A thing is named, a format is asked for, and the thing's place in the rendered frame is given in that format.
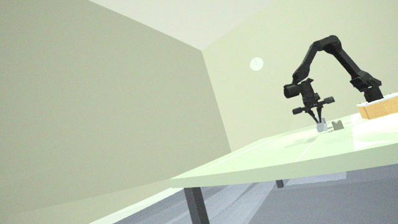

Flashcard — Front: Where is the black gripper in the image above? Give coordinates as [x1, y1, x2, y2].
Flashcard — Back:
[292, 90, 335, 124]

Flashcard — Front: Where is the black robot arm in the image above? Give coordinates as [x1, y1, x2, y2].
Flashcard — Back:
[283, 35, 384, 108]

